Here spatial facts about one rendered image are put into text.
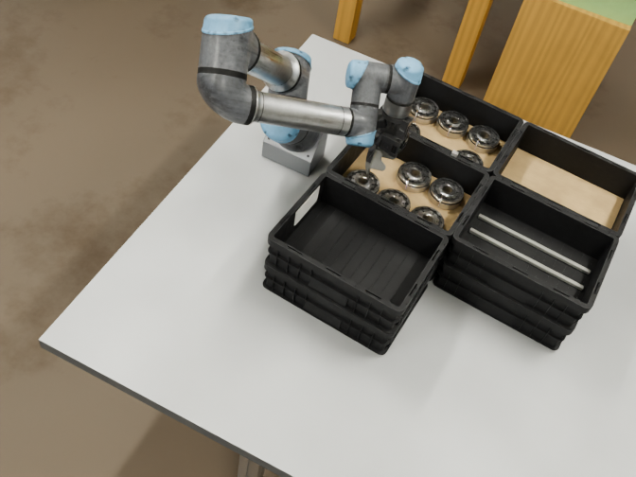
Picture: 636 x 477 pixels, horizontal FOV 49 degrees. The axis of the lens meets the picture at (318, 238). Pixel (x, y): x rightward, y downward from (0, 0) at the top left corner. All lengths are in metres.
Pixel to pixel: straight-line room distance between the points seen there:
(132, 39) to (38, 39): 0.47
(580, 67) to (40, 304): 2.62
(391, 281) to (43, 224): 1.66
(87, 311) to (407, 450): 0.90
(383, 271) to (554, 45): 1.97
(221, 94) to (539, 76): 2.32
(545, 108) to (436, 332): 2.03
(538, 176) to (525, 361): 0.62
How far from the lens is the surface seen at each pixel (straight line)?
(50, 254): 2.99
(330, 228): 1.99
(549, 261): 2.13
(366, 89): 1.84
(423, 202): 2.12
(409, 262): 1.96
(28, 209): 3.16
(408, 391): 1.90
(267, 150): 2.30
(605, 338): 2.22
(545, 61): 3.68
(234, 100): 1.67
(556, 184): 2.36
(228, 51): 1.67
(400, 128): 1.95
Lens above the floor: 2.34
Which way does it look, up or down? 51 degrees down
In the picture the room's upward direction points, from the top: 12 degrees clockwise
